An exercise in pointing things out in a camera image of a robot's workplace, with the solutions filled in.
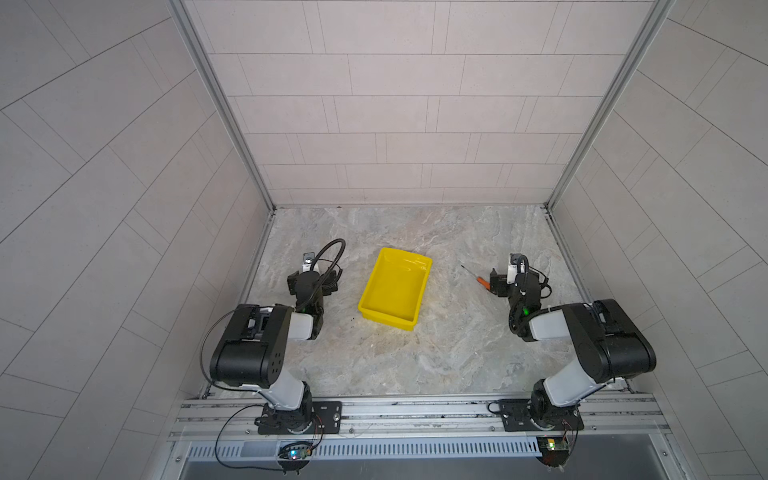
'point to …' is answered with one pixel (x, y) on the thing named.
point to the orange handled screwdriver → (486, 284)
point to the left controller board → (295, 451)
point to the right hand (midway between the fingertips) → (508, 266)
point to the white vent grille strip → (273, 449)
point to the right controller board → (554, 450)
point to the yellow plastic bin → (395, 291)
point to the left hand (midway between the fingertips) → (321, 263)
